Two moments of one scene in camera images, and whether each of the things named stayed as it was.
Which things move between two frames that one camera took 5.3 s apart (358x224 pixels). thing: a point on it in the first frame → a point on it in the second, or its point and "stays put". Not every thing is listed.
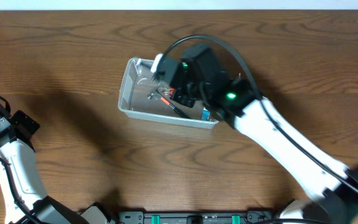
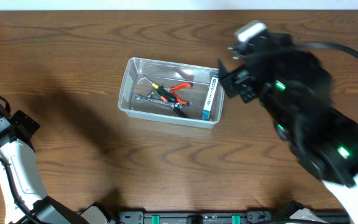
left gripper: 23,122 stays put
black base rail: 195,217 stays put
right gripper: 180,98 → 245,79
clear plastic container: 138,82 stays put
